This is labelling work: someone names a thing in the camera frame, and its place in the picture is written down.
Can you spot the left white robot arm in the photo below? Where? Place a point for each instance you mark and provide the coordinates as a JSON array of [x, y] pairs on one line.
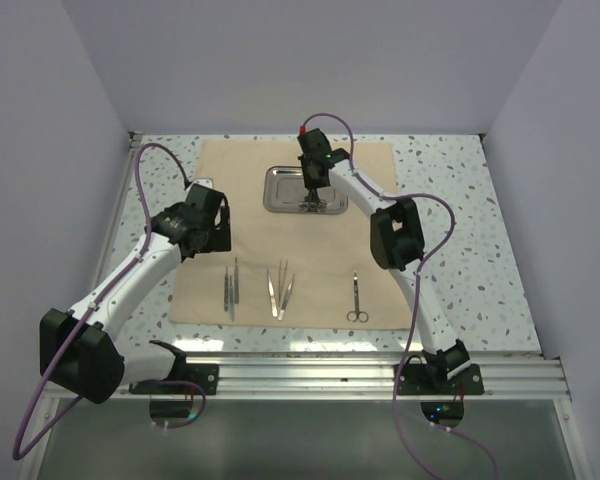
[[78, 347]]

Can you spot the straight steel tweezers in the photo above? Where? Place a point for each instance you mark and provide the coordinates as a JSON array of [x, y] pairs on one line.
[[272, 295]]

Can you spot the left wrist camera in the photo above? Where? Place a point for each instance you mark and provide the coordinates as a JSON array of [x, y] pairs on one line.
[[206, 182]]

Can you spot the crossing steel tweezers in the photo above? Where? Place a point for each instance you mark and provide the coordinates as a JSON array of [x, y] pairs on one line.
[[285, 299]]

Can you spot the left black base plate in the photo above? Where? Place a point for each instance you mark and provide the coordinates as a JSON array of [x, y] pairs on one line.
[[190, 380]]

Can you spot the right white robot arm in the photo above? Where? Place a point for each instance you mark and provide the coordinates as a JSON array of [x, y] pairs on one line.
[[397, 245]]

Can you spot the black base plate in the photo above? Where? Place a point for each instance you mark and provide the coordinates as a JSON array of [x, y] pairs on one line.
[[190, 380], [417, 378]]

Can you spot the aluminium front rail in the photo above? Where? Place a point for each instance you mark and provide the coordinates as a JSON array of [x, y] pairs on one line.
[[372, 377]]

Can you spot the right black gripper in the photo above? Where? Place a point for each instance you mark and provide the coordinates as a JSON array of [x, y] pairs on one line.
[[310, 184]]

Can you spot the ribbed scalpel handle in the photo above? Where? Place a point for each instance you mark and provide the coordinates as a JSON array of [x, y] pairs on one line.
[[231, 297]]

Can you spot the steel surgical scissors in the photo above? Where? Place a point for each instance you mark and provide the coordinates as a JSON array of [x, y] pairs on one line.
[[356, 314]]

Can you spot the steel instrument tray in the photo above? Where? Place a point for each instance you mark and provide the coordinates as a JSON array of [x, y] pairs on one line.
[[284, 189]]

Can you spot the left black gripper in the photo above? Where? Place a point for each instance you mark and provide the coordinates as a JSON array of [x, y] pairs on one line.
[[219, 237]]

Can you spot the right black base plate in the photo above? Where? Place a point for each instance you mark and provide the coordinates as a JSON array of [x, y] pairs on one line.
[[417, 378]]

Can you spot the beige cloth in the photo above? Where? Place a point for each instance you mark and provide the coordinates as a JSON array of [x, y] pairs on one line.
[[321, 251]]

